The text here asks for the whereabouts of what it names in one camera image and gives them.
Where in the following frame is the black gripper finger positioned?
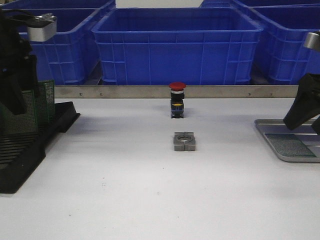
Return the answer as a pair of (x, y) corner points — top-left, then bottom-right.
(311, 117), (320, 135)
(283, 73), (320, 130)

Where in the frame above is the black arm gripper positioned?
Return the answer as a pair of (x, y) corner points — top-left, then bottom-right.
(0, 9), (39, 115)

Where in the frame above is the green circuit board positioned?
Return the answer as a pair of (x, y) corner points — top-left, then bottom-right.
(264, 133), (316, 158)
(0, 90), (38, 135)
(35, 80), (55, 126)

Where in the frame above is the silver metal tray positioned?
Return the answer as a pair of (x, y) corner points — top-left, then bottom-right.
(254, 119), (320, 164)

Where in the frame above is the black slotted board rack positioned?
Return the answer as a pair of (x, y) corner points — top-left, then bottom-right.
(0, 101), (80, 194)

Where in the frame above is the right blue plastic crate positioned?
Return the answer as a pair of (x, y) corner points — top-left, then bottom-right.
(248, 4), (320, 85)

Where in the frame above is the blue plastic crate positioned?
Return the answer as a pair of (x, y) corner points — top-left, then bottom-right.
(248, 4), (320, 85)
(92, 7), (263, 86)
(14, 8), (104, 86)

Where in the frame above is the left blue plastic crate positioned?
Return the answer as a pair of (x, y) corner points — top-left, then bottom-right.
(14, 8), (104, 86)

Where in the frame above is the far left blue crate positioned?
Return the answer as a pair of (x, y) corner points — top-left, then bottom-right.
(1, 0), (116, 9)

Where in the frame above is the grey metal clamp block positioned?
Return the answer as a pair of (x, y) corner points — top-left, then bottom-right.
(173, 131), (196, 152)

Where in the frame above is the red emergency stop button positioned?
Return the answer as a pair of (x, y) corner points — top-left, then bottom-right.
(168, 82), (186, 119)

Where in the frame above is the far right blue crate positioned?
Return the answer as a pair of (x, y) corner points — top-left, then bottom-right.
(199, 0), (320, 8)

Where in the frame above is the centre blue plastic crate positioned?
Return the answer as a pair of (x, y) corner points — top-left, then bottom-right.
(92, 7), (263, 86)

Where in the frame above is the metal rail strip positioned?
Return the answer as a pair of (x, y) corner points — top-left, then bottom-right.
(54, 85), (298, 99)

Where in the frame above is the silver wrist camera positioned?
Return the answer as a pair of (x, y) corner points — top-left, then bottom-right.
(303, 31), (320, 52)

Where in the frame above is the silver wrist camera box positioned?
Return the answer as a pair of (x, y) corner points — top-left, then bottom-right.
(26, 13), (57, 42)

